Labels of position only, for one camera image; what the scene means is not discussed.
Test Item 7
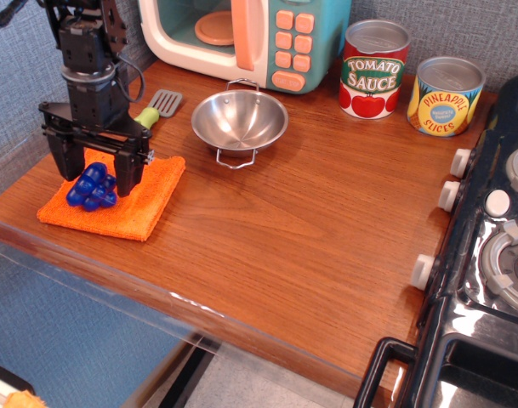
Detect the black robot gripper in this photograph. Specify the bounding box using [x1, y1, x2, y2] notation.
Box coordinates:
[38, 63, 154, 197]

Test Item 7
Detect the blue toy grape bunch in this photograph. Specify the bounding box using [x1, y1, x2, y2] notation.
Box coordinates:
[65, 162, 117, 213]

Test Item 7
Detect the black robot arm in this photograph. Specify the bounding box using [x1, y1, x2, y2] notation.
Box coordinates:
[39, 1, 153, 197]

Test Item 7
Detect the stainless steel pot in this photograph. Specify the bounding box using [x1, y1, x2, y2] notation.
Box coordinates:
[191, 78, 289, 170]

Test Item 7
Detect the orange folded cloth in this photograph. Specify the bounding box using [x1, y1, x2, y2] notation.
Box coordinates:
[37, 156, 185, 241]

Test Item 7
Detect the peach microwave turntable plate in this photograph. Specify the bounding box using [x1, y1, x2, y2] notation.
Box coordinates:
[195, 10, 234, 46]

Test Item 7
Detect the teal toy microwave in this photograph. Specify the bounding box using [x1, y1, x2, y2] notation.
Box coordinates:
[139, 1, 351, 94]

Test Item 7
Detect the orange object bottom left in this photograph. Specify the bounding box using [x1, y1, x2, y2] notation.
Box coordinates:
[3, 390, 47, 408]

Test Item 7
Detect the tomato sauce can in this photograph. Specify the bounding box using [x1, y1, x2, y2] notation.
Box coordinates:
[339, 20, 411, 120]

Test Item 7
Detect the white stove knob front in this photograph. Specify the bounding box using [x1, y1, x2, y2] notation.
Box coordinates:
[410, 254, 435, 291]

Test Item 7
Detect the white stove knob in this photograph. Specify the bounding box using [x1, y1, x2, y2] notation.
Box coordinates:
[437, 181, 460, 213]
[410, 254, 435, 291]
[450, 149, 472, 179]

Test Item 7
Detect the white stove knob middle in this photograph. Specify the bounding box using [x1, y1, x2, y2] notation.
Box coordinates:
[437, 181, 460, 213]

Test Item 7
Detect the pineapple slices can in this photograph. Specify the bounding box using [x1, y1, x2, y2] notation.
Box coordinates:
[407, 56, 486, 137]

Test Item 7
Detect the white stove knob rear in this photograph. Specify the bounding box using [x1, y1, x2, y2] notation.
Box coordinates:
[450, 149, 472, 179]

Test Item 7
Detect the white round stove button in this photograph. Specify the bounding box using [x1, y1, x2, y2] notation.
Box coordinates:
[485, 190, 510, 218]

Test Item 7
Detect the grey stove burner front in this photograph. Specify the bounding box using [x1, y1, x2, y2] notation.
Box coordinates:
[480, 220, 518, 310]

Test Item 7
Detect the black toy stove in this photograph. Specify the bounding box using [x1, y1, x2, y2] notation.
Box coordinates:
[355, 76, 518, 407]

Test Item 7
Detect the green handled grey spatula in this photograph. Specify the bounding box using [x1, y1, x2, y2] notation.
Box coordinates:
[134, 89, 183, 129]

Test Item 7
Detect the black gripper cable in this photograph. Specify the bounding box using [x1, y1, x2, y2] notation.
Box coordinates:
[113, 53, 146, 104]

